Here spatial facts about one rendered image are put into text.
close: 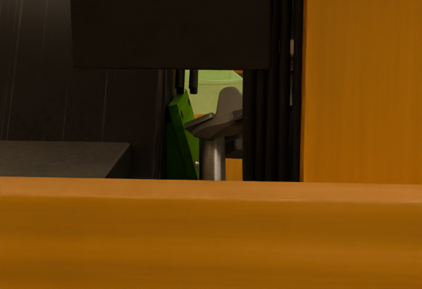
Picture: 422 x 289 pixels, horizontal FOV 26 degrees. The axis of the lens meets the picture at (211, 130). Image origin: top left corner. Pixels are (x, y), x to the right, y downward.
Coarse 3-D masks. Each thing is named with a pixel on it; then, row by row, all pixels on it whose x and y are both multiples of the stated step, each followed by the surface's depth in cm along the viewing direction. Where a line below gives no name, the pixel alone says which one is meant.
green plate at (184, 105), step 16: (176, 96) 112; (176, 112) 106; (192, 112) 116; (176, 128) 106; (176, 144) 108; (192, 144) 110; (176, 160) 108; (192, 160) 107; (176, 176) 109; (192, 176) 107
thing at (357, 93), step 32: (320, 0) 68; (352, 0) 67; (384, 0) 67; (416, 0) 67; (320, 32) 68; (352, 32) 68; (384, 32) 68; (416, 32) 68; (320, 64) 69; (352, 64) 68; (384, 64) 68; (416, 64) 68; (320, 96) 69; (352, 96) 69; (384, 96) 69; (416, 96) 68; (320, 128) 70; (352, 128) 69; (384, 128) 69; (416, 128) 69; (320, 160) 70; (352, 160) 70; (384, 160) 70; (416, 160) 69
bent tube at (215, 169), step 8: (192, 120) 105; (200, 120) 104; (208, 120) 104; (192, 128) 105; (224, 136) 105; (232, 136) 107; (200, 144) 104; (208, 144) 103; (216, 144) 103; (224, 144) 105; (200, 152) 104; (208, 152) 103; (216, 152) 103; (224, 152) 104; (200, 160) 103; (208, 160) 102; (216, 160) 102; (224, 160) 103; (200, 168) 103; (208, 168) 102; (216, 168) 102; (224, 168) 103; (200, 176) 102; (208, 176) 101; (216, 176) 101; (224, 176) 102
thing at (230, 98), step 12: (228, 96) 104; (240, 96) 104; (228, 108) 104; (240, 108) 103; (216, 120) 102; (228, 120) 102; (204, 132) 103; (216, 132) 102; (228, 132) 103; (240, 132) 103
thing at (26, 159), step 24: (0, 144) 100; (24, 144) 100; (48, 144) 100; (72, 144) 100; (96, 144) 100; (120, 144) 100; (0, 168) 89; (24, 168) 89; (48, 168) 89; (72, 168) 89; (96, 168) 89; (120, 168) 94
